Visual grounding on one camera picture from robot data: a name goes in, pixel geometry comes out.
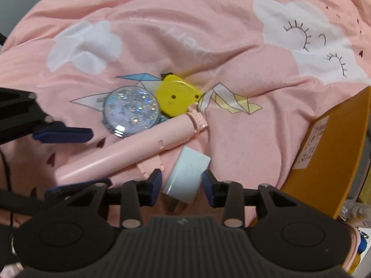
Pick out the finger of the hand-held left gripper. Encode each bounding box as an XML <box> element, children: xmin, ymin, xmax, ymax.
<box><xmin>0</xmin><ymin>179</ymin><xmax>113</xmax><ymax>216</ymax></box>
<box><xmin>0</xmin><ymin>88</ymin><xmax>94</xmax><ymax>145</ymax></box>

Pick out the pink printed blanket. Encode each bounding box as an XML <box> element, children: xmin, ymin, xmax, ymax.
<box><xmin>0</xmin><ymin>0</ymin><xmax>371</xmax><ymax>229</ymax></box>

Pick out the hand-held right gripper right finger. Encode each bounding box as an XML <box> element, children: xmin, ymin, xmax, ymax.
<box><xmin>203</xmin><ymin>170</ymin><xmax>296</xmax><ymax>228</ymax></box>

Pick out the orange box with white inside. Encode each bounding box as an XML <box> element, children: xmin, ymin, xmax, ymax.
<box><xmin>251</xmin><ymin>86</ymin><xmax>371</xmax><ymax>228</ymax></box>

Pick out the pale printed package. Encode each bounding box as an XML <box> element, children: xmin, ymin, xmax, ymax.
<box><xmin>341</xmin><ymin>199</ymin><xmax>371</xmax><ymax>230</ymax></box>

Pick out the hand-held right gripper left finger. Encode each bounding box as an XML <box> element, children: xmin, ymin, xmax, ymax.
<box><xmin>68</xmin><ymin>169</ymin><xmax>162</xmax><ymax>229</ymax></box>

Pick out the round glitter compact mirror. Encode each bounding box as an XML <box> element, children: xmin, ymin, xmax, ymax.
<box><xmin>102</xmin><ymin>86</ymin><xmax>160</xmax><ymax>137</ymax></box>

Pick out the pink tube-shaped gadget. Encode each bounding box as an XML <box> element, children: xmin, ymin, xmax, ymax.
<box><xmin>54</xmin><ymin>111</ymin><xmax>210</xmax><ymax>186</ymax></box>

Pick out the white charger plug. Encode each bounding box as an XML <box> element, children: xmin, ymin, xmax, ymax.
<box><xmin>162</xmin><ymin>146</ymin><xmax>211</xmax><ymax>212</ymax></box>

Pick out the yellow rounded plastic gadget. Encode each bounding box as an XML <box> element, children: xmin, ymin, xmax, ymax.
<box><xmin>156</xmin><ymin>72</ymin><xmax>204</xmax><ymax>118</ymax></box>

